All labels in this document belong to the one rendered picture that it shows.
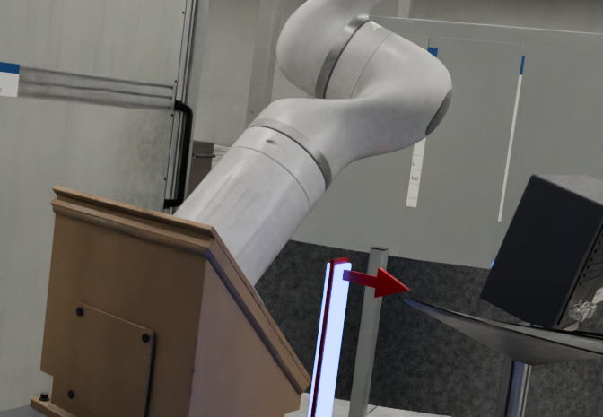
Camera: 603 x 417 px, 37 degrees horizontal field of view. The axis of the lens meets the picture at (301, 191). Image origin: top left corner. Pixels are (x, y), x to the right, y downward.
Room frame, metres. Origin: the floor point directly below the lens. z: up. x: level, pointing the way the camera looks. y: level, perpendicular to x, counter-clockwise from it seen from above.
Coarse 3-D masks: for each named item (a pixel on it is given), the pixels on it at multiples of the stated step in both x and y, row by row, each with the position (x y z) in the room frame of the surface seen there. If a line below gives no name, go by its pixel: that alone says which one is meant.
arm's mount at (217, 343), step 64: (64, 192) 0.98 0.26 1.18; (64, 256) 0.98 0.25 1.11; (128, 256) 0.91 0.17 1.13; (192, 256) 0.85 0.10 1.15; (64, 320) 0.97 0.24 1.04; (128, 320) 0.90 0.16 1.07; (192, 320) 0.84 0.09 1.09; (256, 320) 0.89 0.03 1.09; (64, 384) 0.96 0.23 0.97; (128, 384) 0.89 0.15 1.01; (192, 384) 0.84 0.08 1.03; (256, 384) 0.91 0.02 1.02
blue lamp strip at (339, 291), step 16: (336, 272) 0.69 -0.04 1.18; (336, 288) 0.69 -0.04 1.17; (336, 304) 0.69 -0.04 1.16; (336, 320) 0.70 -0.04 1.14; (336, 336) 0.70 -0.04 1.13; (336, 352) 0.70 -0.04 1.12; (336, 368) 0.70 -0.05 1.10; (320, 384) 0.69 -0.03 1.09; (320, 400) 0.69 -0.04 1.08; (320, 416) 0.69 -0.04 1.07
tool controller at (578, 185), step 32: (544, 192) 1.19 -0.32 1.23; (576, 192) 1.18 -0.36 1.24; (512, 224) 1.21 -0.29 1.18; (544, 224) 1.19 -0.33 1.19; (576, 224) 1.17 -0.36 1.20; (512, 256) 1.21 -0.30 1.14; (544, 256) 1.19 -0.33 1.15; (576, 256) 1.17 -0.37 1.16; (512, 288) 1.21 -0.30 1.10; (544, 288) 1.18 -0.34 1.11; (576, 288) 1.18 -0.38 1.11; (544, 320) 1.18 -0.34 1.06; (576, 320) 1.29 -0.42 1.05
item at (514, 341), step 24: (432, 312) 0.58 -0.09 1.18; (456, 312) 0.57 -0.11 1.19; (480, 336) 0.68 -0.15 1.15; (504, 336) 0.66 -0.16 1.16; (528, 336) 0.54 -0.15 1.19; (552, 336) 0.54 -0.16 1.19; (576, 336) 0.57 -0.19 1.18; (600, 336) 0.59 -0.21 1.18; (528, 360) 0.72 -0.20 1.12; (552, 360) 0.71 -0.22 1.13
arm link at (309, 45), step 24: (312, 0) 1.13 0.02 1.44; (336, 0) 1.12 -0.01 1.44; (360, 0) 1.13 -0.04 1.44; (288, 24) 1.14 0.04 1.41; (312, 24) 1.12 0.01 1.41; (336, 24) 1.12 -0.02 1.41; (360, 24) 1.13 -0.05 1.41; (288, 48) 1.14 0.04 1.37; (312, 48) 1.12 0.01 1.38; (336, 48) 1.11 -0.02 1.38; (288, 72) 1.15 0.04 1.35; (312, 72) 1.13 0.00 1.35
